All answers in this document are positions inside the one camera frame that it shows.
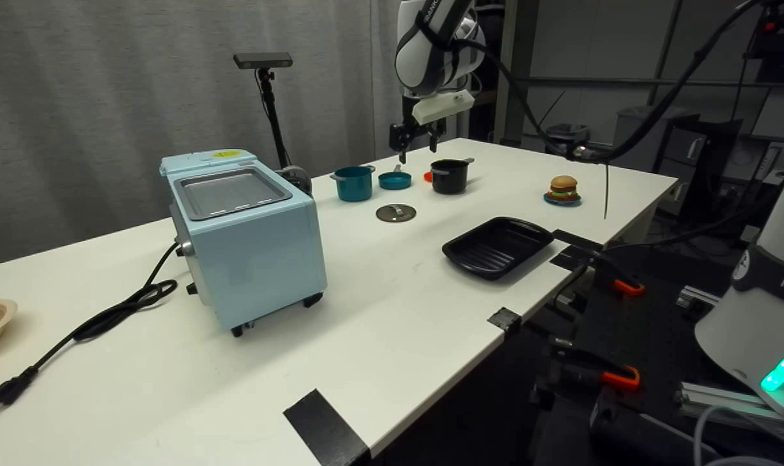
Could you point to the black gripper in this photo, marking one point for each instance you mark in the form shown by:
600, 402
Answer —
418, 131

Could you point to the grey round pot lid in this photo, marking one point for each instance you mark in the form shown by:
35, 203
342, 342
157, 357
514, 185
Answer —
398, 213

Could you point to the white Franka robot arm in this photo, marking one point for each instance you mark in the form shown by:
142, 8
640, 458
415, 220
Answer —
753, 300

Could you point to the black pot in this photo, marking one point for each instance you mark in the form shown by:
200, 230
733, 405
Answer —
449, 176

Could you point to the blue pot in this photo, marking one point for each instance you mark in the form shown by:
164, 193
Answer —
352, 186

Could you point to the black grill tray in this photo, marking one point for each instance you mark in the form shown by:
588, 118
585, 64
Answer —
496, 248

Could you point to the toy burger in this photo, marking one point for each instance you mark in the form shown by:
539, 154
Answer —
562, 185

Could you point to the small teal burger plate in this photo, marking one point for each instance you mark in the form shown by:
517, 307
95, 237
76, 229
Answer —
562, 203

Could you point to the light blue toaster oven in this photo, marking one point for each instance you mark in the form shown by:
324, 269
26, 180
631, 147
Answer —
253, 248

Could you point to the black tape strip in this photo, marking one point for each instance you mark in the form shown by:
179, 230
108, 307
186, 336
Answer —
328, 427
502, 318

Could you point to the black equipment case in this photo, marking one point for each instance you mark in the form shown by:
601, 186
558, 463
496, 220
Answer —
689, 146

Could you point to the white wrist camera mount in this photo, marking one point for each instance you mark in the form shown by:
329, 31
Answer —
444, 106

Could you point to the black camera on stand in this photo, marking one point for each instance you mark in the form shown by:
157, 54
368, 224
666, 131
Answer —
263, 59

